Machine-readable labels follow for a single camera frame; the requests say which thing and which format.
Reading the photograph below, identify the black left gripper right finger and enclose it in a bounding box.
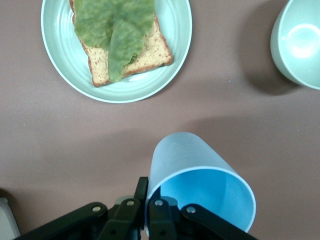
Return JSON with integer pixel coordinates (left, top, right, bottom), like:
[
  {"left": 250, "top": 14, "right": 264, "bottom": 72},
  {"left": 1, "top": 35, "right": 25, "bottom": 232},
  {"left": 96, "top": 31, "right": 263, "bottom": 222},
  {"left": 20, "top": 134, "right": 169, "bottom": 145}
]
[{"left": 147, "top": 197, "right": 258, "bottom": 240}]

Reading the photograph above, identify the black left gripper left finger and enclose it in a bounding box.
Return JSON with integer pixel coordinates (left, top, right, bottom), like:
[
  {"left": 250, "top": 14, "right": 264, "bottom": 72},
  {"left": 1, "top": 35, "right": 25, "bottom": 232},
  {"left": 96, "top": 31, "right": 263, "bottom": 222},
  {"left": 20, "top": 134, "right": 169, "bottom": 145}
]
[{"left": 14, "top": 176, "right": 150, "bottom": 240}]

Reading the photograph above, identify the light blue plastic cup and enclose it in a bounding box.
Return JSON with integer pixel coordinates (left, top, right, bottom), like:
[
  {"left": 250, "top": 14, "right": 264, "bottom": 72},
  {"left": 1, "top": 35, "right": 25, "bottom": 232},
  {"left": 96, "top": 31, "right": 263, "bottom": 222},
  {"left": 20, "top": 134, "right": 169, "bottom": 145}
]
[{"left": 144, "top": 131, "right": 257, "bottom": 239}]

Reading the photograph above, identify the pale green plate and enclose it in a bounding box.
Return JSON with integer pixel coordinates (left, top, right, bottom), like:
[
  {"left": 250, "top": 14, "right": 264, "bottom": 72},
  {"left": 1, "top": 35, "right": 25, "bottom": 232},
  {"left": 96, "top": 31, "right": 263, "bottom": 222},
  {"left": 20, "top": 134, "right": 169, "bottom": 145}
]
[{"left": 40, "top": 0, "right": 193, "bottom": 104}]

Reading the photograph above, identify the brown bread slice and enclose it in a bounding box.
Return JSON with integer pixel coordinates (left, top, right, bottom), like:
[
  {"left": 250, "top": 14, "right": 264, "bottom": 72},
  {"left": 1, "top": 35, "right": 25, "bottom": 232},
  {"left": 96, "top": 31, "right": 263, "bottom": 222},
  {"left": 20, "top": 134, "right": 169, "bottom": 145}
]
[{"left": 69, "top": 0, "right": 174, "bottom": 88}]

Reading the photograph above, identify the green lettuce leaf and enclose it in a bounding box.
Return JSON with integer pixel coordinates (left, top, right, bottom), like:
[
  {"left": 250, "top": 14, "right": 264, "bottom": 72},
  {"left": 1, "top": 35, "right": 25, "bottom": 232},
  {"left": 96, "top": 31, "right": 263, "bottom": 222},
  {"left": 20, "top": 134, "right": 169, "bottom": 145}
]
[{"left": 73, "top": 0, "right": 156, "bottom": 83}]

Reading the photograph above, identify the pale green bowl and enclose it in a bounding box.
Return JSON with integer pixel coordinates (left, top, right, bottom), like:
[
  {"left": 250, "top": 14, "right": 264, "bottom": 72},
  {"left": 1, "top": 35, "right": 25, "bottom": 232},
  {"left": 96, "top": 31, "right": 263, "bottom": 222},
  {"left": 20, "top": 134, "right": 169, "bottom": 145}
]
[{"left": 270, "top": 0, "right": 320, "bottom": 90}]

